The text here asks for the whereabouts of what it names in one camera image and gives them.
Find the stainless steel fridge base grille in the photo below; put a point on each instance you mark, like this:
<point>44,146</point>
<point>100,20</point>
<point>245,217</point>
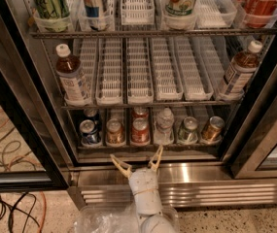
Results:
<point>181,185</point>

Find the tea bottle white cap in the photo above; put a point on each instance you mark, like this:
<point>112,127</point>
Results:
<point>241,68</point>
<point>72,76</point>

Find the red coke can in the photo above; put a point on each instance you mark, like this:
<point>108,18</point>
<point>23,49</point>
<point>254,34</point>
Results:
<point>139,112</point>
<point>140,134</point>

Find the blue pepsi can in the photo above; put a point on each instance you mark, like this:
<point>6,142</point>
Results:
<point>92,114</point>
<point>89,132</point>

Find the right tea bottle white cap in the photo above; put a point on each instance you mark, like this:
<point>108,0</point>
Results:
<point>241,68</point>

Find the white tray shelf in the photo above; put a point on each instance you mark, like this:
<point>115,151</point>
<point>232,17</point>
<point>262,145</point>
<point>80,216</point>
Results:
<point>138,72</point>
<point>195,81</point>
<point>137,12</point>
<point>166,74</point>
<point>109,76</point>
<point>215,13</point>

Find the white tray middle shelf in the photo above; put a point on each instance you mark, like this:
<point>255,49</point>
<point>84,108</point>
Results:
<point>138,72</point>
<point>195,81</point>
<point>166,74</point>
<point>109,76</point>

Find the wire shelf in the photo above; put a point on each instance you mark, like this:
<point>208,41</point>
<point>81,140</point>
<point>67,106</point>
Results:
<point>153,33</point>
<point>155,105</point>

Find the brown soda can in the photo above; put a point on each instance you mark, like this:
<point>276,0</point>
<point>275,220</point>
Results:
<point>114,131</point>

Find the clear plastic bin with bag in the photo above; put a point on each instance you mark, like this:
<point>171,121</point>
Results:
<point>116,220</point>

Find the blue pepsi can rear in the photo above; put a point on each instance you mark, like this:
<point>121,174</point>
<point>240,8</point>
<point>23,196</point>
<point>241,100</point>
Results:
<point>92,114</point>

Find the orange-brown tilted can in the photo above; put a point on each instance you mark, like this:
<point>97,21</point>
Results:
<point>212,129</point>

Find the red coke can rear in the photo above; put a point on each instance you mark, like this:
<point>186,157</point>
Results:
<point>139,112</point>

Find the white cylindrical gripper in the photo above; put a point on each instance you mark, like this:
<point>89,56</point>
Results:
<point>142,181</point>

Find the red coke can front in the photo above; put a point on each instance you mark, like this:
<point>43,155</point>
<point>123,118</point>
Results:
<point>140,134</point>

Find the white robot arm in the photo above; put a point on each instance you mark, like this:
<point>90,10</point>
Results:
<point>154,223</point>

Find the left tea bottle white cap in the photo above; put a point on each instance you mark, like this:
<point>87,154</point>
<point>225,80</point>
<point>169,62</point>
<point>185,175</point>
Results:
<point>72,76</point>

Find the middle wire shelf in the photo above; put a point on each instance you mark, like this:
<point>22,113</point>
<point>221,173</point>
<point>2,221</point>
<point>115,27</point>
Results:
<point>155,105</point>

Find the right fridge door frame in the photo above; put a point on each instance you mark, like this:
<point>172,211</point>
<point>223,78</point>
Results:
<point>251,143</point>

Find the top wire shelf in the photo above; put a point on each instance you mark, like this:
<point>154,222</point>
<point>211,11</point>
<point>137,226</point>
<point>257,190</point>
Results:
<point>153,33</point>

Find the large coca-cola can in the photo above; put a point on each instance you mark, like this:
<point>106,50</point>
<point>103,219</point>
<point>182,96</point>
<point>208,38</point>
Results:
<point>258,12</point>

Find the green soda can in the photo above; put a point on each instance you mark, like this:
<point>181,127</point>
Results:
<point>187,133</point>

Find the white tray top shelf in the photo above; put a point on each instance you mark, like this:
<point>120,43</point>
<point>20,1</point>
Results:
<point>215,13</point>
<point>137,12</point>

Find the left glass fridge door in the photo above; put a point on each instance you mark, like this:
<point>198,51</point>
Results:
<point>49,179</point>

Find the blue pepsi can front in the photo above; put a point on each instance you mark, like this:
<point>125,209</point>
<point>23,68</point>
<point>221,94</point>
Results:
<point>89,132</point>

